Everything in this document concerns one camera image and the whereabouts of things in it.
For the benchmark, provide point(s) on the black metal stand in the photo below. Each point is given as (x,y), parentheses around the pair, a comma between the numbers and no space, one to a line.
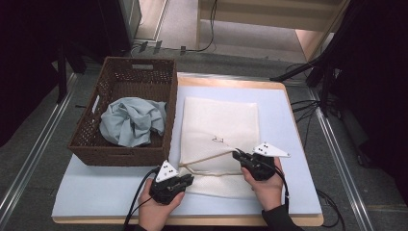
(62,70)

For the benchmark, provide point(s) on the person's right hand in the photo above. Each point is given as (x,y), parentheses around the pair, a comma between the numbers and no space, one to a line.
(266,192)

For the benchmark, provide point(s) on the white mesh laundry bag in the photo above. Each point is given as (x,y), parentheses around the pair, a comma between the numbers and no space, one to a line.
(221,122)

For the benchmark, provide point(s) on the brown woven basket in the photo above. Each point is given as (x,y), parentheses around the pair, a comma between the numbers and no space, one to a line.
(128,86)

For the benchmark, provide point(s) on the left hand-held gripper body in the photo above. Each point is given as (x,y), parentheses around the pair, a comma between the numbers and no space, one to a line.
(166,189)

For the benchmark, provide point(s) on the light blue foam mat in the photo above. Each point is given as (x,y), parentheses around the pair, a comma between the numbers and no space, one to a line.
(96,192)

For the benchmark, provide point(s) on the dark cabinet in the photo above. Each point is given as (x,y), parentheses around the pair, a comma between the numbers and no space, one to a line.
(118,22)

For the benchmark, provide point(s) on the metal floor rail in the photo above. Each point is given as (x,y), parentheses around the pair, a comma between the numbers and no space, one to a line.
(340,154)
(35,144)

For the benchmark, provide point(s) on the wooden table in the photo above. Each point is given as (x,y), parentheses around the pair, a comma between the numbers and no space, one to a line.
(231,82)

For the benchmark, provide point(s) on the grey-blue cloth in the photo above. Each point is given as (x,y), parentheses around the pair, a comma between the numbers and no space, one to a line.
(131,122)

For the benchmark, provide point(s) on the person's left hand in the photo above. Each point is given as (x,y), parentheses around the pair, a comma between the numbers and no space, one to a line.
(157,211)

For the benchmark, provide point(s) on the black tripod stand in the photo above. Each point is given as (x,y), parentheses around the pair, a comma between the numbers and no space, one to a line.
(320,64)

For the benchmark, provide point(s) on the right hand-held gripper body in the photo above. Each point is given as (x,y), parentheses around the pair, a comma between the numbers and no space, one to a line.
(261,166)

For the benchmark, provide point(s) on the light wooden shelf unit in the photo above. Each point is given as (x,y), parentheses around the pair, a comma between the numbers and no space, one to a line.
(256,16)

